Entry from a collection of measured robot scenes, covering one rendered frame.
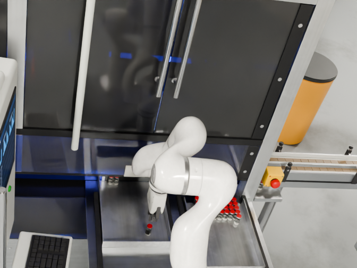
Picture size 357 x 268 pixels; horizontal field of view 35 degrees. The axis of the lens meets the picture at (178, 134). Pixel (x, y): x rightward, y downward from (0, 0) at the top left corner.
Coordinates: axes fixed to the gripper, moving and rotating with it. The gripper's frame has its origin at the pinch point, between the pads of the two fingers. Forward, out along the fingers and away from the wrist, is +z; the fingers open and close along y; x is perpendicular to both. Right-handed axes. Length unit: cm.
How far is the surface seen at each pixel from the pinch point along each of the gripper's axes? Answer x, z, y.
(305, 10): 40, -78, -21
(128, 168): -8.0, -4.1, -19.3
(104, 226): -16.6, 11.1, -2.8
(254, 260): 39.9, 10.9, 12.9
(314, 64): 142, 40, -172
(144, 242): -2.7, 8.3, 6.8
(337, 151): 178, 101, -151
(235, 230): 35.6, 11.1, -1.6
